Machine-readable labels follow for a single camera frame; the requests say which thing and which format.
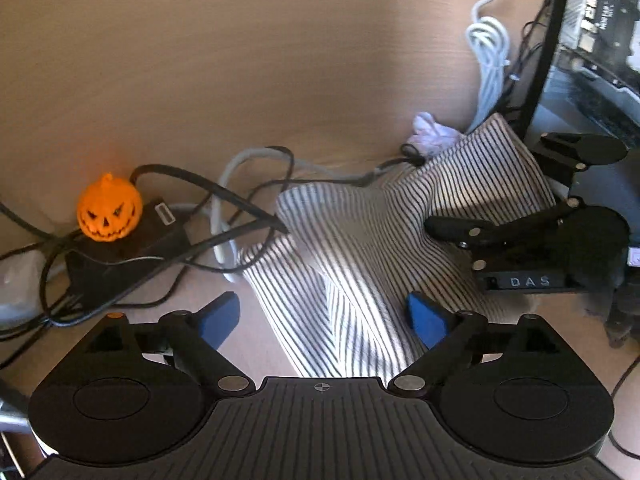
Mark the striped white garment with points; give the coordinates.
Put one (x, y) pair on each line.
(360, 240)

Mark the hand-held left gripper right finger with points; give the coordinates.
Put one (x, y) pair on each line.
(425, 322)

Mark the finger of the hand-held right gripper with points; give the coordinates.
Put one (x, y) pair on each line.
(475, 227)
(585, 147)

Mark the black power adapter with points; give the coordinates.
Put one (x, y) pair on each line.
(135, 255)

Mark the crumpled tissue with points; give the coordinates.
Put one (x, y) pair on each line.
(432, 132)

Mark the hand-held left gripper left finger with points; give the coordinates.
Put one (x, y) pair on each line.
(220, 317)

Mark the small orange pumpkin figure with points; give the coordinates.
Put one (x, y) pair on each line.
(107, 210)

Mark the white rounded object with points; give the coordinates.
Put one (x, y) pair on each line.
(17, 290)

